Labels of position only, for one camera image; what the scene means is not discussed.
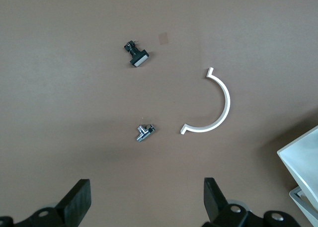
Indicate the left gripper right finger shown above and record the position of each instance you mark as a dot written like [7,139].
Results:
[213,199]

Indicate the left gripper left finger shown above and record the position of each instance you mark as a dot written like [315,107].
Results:
[77,204]

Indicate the black square push button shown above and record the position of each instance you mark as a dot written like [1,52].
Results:
[137,59]

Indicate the small brown tape patch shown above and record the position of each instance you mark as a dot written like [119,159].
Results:
[163,38]

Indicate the black left camera mount bracket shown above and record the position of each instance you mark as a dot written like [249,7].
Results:
[34,220]

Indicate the white semicircular bracket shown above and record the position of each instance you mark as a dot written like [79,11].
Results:
[226,98]

